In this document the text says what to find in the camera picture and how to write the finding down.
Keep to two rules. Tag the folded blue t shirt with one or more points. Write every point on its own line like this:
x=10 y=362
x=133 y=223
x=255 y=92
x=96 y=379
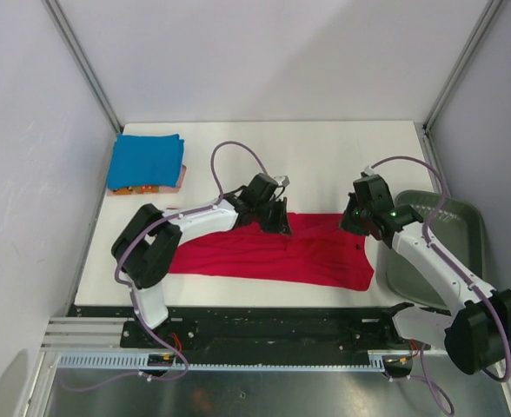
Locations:
x=145 y=161

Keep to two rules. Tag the left aluminium frame post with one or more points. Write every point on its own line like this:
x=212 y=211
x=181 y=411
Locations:
x=79 y=56

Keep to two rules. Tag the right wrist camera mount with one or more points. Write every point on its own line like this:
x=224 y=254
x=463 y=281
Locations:
x=367 y=171

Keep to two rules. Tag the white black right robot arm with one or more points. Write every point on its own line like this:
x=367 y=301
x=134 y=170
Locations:
x=474 y=328

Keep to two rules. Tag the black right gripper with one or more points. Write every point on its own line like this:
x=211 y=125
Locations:
x=346 y=223

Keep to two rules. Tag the right aluminium frame post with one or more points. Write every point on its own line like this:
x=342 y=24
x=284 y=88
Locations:
x=476 y=38

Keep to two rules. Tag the red t shirt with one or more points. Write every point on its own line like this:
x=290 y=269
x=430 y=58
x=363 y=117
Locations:
x=317 y=252

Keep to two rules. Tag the aluminium frame post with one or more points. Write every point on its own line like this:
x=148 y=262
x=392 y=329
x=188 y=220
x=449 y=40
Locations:
x=476 y=38
x=79 y=56

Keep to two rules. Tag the dark green plastic tray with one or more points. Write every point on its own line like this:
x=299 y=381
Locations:
x=459 y=227

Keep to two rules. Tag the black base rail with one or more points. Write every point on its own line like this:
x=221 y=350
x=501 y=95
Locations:
x=280 y=335

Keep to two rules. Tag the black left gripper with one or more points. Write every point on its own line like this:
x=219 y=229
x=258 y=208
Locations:
x=281 y=225

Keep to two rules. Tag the grey slotted cable duct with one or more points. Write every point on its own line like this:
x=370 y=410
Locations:
x=372 y=363

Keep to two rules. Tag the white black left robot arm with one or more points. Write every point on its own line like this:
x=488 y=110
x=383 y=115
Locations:
x=146 y=248

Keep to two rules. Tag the aluminium profile crossbar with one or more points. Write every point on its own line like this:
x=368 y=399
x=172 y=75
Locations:
x=83 y=334

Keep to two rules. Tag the folded orange patterned t shirt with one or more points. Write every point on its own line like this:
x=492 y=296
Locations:
x=150 y=189

